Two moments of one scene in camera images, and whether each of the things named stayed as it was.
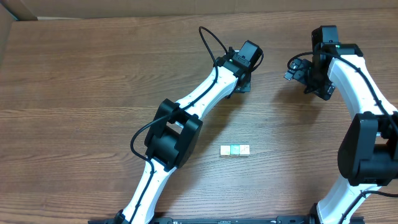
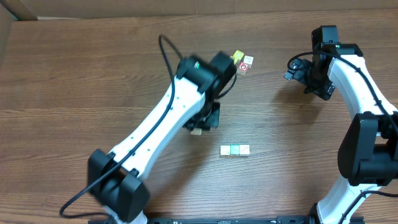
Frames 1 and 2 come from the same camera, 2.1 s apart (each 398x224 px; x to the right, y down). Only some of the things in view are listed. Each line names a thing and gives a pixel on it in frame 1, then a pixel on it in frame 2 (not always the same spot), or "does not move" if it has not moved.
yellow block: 225,150 does not move
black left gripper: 245,84 → 211,118
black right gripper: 296,70 does not move
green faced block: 234,149 does not move
